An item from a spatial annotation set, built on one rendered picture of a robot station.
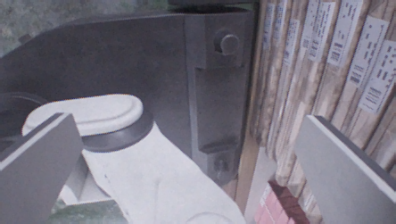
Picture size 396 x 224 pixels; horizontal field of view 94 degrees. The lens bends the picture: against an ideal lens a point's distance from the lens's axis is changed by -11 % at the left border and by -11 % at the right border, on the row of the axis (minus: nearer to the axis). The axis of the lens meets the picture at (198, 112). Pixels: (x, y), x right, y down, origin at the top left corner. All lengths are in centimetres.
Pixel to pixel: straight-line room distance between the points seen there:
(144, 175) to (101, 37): 29
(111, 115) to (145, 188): 13
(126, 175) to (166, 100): 25
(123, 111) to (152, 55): 16
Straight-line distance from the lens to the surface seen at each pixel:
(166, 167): 31
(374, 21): 37
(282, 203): 92
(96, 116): 36
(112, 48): 47
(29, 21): 70
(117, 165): 33
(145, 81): 48
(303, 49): 48
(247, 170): 87
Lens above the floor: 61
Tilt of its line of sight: 57 degrees down
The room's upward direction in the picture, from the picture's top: 160 degrees clockwise
